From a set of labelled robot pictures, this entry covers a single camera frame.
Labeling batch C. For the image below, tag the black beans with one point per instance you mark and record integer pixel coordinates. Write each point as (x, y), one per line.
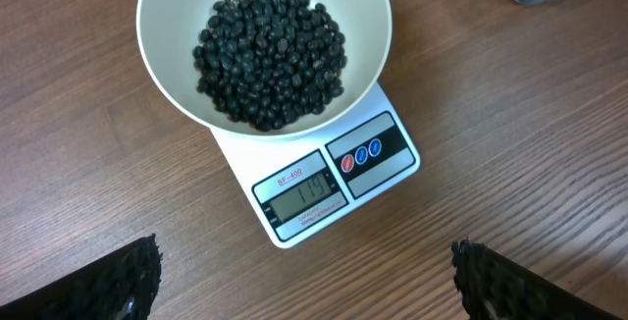
(268, 63)

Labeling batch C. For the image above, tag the white digital kitchen scale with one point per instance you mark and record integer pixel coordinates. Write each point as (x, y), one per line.
(300, 186)

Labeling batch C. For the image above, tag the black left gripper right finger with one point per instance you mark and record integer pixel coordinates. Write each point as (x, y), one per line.
(493, 287)

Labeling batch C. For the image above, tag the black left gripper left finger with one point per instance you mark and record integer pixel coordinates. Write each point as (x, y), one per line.
(120, 285)

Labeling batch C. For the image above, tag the white bowl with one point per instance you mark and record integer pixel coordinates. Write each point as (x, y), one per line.
(167, 31)

